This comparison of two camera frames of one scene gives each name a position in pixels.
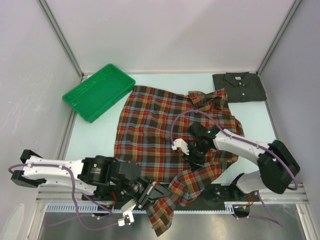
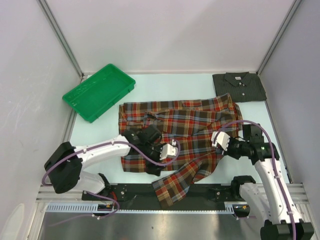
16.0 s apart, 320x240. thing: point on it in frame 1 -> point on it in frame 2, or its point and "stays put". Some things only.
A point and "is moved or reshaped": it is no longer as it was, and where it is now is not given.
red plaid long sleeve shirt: [149, 119] is moved or reshaped
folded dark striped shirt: [240, 86] stays put
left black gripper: [159, 190] -> [151, 168]
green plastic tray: [92, 96] stays put
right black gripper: [191, 158] -> [228, 152]
